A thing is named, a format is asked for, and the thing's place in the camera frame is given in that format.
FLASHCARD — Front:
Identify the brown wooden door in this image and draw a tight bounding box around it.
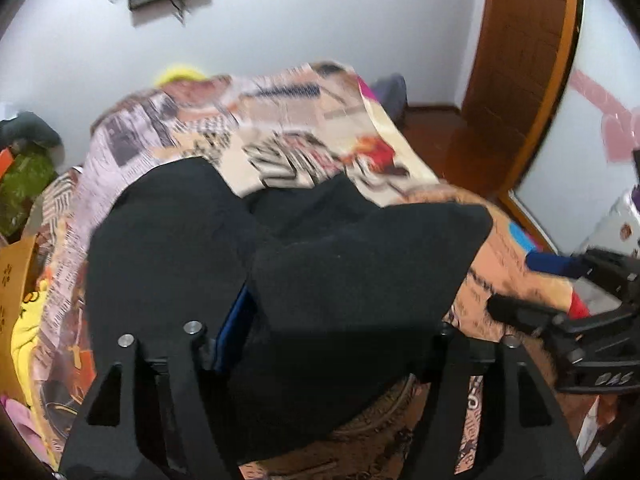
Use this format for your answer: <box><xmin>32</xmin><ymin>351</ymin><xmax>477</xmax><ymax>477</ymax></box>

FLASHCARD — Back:
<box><xmin>444</xmin><ymin>0</ymin><xmax>582</xmax><ymax>197</ymax></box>

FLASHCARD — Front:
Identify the grey purple backpack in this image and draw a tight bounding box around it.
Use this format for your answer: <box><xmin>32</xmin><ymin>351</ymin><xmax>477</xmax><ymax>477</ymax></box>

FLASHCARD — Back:
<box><xmin>370</xmin><ymin>74</ymin><xmax>408</xmax><ymax>128</ymax></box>

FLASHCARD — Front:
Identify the yellow garment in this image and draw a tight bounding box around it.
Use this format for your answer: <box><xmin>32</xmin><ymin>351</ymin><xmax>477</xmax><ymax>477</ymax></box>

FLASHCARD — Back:
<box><xmin>8</xmin><ymin>278</ymin><xmax>51</xmax><ymax>411</ymax></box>

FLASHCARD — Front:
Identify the orange box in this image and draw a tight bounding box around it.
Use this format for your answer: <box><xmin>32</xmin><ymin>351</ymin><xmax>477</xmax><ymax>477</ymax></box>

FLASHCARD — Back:
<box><xmin>0</xmin><ymin>148</ymin><xmax>14</xmax><ymax>179</ymax></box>

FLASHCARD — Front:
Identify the newspaper print bed blanket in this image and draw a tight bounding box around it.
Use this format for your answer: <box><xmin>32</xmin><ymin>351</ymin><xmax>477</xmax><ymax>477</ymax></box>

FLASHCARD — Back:
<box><xmin>27</xmin><ymin>63</ymin><xmax>586</xmax><ymax>479</ymax></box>

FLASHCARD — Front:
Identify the black zip hoodie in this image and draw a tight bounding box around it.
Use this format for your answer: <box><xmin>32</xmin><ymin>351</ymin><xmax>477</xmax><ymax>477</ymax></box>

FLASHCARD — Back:
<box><xmin>85</xmin><ymin>158</ymin><xmax>492</xmax><ymax>463</ymax></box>

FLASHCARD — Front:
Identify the pile of clothes and papers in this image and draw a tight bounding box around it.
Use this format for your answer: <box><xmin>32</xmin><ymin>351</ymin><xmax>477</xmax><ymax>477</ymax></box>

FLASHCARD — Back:
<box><xmin>0</xmin><ymin>102</ymin><xmax>62</xmax><ymax>150</ymax></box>

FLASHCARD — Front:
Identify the wooden lap table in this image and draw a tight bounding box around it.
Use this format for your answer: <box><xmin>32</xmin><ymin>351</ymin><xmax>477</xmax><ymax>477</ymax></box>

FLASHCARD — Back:
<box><xmin>0</xmin><ymin>236</ymin><xmax>38</xmax><ymax>403</ymax></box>

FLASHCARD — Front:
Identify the green patterned storage box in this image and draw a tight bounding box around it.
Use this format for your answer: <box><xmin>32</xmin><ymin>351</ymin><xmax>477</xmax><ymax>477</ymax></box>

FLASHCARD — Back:
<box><xmin>0</xmin><ymin>148</ymin><xmax>58</xmax><ymax>238</ymax></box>

